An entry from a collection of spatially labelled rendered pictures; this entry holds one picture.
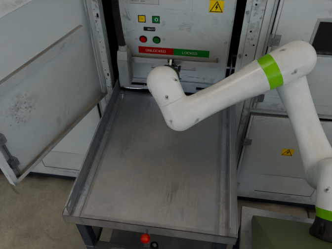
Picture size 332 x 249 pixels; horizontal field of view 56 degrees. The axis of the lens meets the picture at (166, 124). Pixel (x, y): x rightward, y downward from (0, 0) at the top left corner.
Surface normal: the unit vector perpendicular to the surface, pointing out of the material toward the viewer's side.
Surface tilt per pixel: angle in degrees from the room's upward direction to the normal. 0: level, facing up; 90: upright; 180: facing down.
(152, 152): 0
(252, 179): 90
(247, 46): 90
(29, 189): 0
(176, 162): 0
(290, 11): 90
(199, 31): 90
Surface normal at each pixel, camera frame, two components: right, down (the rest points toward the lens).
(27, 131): 0.89, 0.32
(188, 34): -0.15, 0.71
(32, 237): -0.01, -0.70
